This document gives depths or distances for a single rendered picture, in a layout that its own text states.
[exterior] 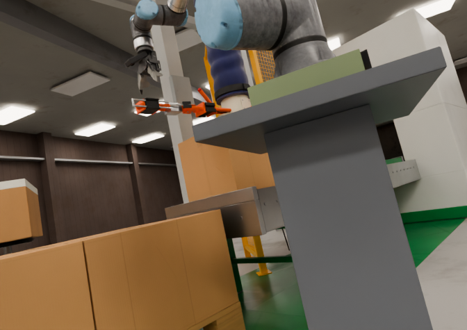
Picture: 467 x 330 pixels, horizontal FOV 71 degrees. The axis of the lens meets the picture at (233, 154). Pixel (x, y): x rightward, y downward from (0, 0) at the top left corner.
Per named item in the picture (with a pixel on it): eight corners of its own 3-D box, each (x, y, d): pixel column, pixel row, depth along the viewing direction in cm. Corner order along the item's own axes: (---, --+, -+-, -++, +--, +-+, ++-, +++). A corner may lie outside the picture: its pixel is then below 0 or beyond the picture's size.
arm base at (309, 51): (347, 79, 94) (338, 47, 95) (339, 60, 77) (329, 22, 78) (285, 100, 102) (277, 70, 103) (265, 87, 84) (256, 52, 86)
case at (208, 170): (261, 197, 223) (248, 141, 229) (310, 187, 195) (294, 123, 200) (190, 213, 181) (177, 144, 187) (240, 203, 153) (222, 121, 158)
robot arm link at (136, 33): (130, 10, 154) (127, 23, 162) (135, 35, 152) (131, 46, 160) (150, 12, 158) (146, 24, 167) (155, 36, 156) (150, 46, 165)
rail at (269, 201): (415, 179, 309) (409, 160, 311) (421, 178, 305) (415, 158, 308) (258, 233, 144) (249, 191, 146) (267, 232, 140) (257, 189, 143)
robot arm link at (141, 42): (139, 35, 152) (129, 44, 159) (140, 44, 152) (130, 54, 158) (156, 39, 159) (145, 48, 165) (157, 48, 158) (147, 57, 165)
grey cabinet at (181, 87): (192, 110, 303) (186, 79, 307) (195, 108, 299) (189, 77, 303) (174, 108, 289) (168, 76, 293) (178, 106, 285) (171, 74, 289)
